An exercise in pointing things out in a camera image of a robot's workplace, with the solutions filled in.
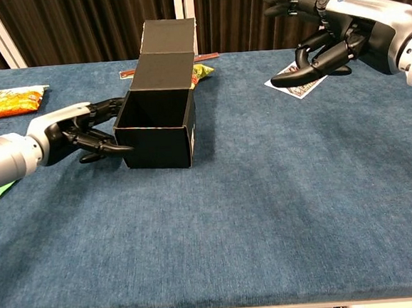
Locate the black cardboard box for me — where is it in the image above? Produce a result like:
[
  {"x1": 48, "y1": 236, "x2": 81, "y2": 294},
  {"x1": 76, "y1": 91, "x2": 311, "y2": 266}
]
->
[{"x1": 105, "y1": 16, "x2": 208, "y2": 174}]

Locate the long brown chopstick sleeve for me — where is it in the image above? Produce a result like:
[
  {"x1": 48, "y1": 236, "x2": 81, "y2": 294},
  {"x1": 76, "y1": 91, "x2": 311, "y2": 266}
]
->
[{"x1": 117, "y1": 53, "x2": 221, "y2": 80}]

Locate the orange white snack packet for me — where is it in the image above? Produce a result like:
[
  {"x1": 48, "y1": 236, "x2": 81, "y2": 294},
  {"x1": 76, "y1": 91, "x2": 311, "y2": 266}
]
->
[{"x1": 0, "y1": 83, "x2": 52, "y2": 120}]

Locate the yellow green snack bag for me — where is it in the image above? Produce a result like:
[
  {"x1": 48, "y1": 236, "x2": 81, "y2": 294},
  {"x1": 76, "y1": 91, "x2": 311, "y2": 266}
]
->
[{"x1": 188, "y1": 62, "x2": 216, "y2": 90}]

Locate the green foil packet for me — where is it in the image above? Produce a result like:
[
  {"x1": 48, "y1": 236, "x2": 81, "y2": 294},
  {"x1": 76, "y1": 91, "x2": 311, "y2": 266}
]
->
[{"x1": 0, "y1": 179, "x2": 21, "y2": 198}]

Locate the white bordered photo card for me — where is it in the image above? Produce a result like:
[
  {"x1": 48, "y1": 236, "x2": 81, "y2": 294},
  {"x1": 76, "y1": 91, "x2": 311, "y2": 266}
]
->
[{"x1": 263, "y1": 60, "x2": 331, "y2": 103}]

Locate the blue felt table mat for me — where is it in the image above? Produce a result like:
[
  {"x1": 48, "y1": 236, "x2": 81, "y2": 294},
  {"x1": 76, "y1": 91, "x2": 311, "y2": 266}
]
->
[{"x1": 0, "y1": 36, "x2": 412, "y2": 308}]

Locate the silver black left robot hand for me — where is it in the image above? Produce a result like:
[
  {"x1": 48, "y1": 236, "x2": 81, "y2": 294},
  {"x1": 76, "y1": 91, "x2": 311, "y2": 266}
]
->
[{"x1": 23, "y1": 97, "x2": 136, "y2": 169}]

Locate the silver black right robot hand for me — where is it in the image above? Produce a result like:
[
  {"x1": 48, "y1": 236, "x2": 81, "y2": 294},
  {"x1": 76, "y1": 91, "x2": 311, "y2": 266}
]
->
[{"x1": 263, "y1": 0, "x2": 412, "y2": 89}]

